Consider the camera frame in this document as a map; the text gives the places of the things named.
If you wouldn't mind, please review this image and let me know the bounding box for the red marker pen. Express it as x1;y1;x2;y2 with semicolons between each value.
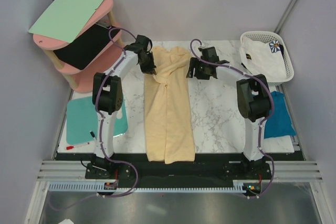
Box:
65;142;91;151

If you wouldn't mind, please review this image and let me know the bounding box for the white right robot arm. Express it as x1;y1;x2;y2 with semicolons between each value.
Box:
186;46;274;179

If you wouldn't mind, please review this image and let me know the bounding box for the white plastic basket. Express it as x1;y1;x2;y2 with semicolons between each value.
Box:
239;31;294;86

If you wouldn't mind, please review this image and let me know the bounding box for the yellow t shirt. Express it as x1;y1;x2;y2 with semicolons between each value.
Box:
144;46;195;164

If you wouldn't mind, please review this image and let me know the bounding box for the black marker pen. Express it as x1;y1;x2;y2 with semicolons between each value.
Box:
90;131;97;141

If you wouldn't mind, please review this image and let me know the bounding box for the green clipboard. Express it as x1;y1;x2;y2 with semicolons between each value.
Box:
28;0;104;43

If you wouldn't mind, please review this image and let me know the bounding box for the pink three tier shelf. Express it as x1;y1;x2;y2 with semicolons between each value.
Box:
33;0;121;93

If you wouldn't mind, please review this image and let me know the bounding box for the blue t shirt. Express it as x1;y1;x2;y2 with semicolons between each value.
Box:
264;91;296;138

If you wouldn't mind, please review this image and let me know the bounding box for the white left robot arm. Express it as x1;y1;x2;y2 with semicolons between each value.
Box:
92;35;156;159

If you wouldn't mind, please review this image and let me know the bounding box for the white cable duct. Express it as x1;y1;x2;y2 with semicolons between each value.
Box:
48;181;261;194

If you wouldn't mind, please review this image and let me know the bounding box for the black clipboard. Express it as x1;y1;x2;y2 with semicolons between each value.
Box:
54;22;114;70

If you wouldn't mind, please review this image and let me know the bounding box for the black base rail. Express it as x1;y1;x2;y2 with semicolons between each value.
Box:
56;152;310;187

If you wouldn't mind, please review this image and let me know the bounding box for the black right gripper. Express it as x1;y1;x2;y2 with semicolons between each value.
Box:
186;57;210;80

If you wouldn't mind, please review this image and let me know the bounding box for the white t shirt with flower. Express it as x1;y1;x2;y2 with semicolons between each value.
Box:
239;36;287;82

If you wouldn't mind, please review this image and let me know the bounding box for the teal cutting board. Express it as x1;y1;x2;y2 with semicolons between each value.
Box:
66;97;128;145

